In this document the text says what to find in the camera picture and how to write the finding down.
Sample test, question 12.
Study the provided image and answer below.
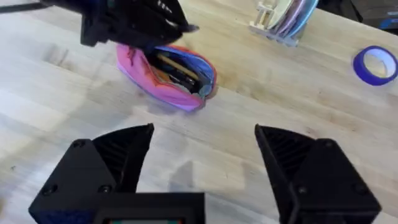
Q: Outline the pink and blue zip bag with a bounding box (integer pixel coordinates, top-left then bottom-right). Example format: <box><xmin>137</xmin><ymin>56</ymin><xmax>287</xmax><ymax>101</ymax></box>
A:
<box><xmin>116</xmin><ymin>43</ymin><xmax>218</xmax><ymax>112</ymax></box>

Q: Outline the blue plate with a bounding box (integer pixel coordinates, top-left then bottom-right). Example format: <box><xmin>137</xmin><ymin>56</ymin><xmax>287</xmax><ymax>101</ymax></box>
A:
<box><xmin>285</xmin><ymin>0</ymin><xmax>320</xmax><ymax>39</ymax></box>

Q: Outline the pink plate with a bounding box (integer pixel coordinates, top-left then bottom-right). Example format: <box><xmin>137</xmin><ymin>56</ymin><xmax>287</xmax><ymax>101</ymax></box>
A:
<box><xmin>275</xmin><ymin>0</ymin><xmax>308</xmax><ymax>34</ymax></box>

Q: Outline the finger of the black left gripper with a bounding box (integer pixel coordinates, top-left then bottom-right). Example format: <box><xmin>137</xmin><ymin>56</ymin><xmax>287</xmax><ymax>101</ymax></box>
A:
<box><xmin>144</xmin><ymin>0</ymin><xmax>200</xmax><ymax>53</ymax></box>

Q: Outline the white plate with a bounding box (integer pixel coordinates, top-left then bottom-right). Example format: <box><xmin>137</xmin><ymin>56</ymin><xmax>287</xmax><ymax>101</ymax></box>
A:
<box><xmin>266</xmin><ymin>0</ymin><xmax>295</xmax><ymax>29</ymax></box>

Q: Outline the pale peg rack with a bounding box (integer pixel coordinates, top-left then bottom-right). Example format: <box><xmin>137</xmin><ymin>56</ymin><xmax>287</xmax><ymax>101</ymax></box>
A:
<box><xmin>248</xmin><ymin>1</ymin><xmax>307</xmax><ymax>48</ymax></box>

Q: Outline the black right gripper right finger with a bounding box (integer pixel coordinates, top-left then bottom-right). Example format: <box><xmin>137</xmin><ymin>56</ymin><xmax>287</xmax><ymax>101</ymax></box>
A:
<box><xmin>254</xmin><ymin>123</ymin><xmax>382</xmax><ymax>224</ymax></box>

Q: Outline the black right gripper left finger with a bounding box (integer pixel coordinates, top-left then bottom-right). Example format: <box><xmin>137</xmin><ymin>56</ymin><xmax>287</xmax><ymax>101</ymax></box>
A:
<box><xmin>28</xmin><ymin>123</ymin><xmax>155</xmax><ymax>224</ymax></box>

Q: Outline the blue tape roll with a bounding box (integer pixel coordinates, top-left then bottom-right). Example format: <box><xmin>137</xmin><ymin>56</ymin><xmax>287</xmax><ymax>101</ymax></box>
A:
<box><xmin>352</xmin><ymin>45</ymin><xmax>398</xmax><ymax>86</ymax></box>

